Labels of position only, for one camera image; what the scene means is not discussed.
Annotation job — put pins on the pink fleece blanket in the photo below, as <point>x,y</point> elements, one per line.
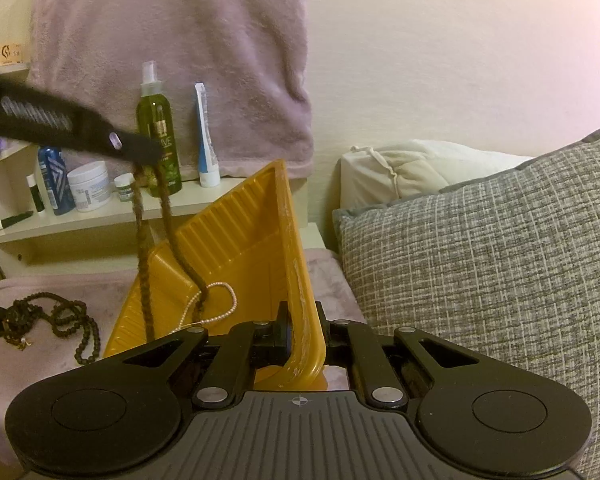
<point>40,390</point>

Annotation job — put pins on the grey woven pillow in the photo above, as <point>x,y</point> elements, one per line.
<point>480,260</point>

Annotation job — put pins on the pink hanging towel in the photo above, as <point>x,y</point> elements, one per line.
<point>180,35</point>

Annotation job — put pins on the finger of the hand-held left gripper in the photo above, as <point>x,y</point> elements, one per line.
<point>114,140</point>

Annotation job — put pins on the small green-label jar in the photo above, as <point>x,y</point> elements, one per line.
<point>125,189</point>

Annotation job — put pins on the blue spray bottle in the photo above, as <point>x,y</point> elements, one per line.
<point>55,185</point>

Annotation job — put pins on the blue and white tube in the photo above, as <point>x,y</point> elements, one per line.
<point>207,150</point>

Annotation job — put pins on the white cream jar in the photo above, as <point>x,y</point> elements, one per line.
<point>89,187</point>

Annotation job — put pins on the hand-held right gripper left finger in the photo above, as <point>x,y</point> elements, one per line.
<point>288,342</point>

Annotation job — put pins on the dark green white-capped tube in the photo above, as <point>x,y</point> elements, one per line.
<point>15,220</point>

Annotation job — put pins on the cream pillow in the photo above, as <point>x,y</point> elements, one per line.
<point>430,170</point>

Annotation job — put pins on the orange plastic tray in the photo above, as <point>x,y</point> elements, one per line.
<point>240,240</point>

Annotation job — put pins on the green spray bottle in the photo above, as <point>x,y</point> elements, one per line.
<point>152,110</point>

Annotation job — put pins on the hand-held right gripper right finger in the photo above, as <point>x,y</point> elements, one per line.
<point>330,337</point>

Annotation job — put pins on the white green lip balm stick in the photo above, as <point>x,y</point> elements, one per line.
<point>35,195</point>

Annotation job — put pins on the cream printed carton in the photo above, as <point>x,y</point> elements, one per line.
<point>2,55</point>

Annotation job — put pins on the cream corner shelf unit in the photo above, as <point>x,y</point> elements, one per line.
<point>80,225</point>

